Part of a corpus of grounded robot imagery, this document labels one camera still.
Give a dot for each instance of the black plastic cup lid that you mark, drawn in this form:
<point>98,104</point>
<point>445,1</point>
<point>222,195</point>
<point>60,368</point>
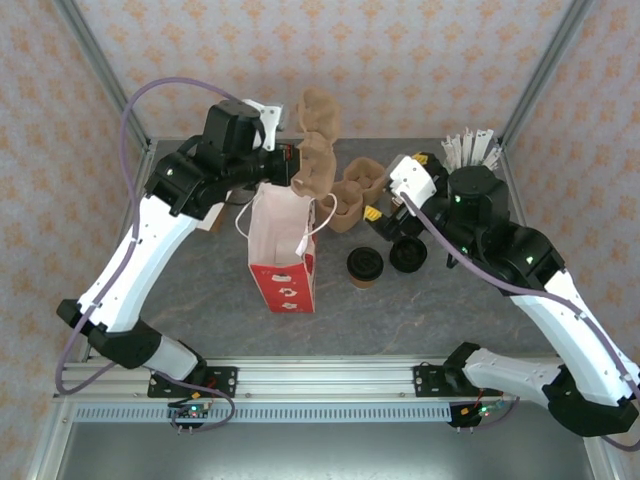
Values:
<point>365,262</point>

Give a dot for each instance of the white napkin stack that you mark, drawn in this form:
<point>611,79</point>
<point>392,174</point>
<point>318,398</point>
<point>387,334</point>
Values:
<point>205,220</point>

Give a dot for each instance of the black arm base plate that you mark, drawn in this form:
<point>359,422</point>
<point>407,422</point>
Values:
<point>427,382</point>
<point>225,382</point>

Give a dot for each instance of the red white paper bag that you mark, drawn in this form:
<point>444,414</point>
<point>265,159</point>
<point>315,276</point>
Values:
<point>285,290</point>

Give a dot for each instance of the brown cardboard napkin tray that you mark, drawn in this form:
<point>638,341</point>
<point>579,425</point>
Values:
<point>219,222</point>

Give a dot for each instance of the small circuit board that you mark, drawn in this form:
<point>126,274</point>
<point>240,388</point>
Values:
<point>480,412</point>
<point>192,412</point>

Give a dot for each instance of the aluminium frame post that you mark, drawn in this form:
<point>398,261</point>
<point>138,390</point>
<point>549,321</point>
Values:
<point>100,70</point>
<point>545,70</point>

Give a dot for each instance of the stack of pulp cup carriers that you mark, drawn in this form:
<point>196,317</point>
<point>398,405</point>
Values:
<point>357,182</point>

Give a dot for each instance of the brown paper coffee cup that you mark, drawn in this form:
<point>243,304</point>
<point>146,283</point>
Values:
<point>364,283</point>

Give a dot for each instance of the brown pulp cup carrier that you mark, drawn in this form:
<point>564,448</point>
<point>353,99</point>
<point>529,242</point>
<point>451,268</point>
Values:
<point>317,150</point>

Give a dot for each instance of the wide aluminium base rail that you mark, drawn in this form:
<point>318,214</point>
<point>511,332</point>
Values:
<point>325,380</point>

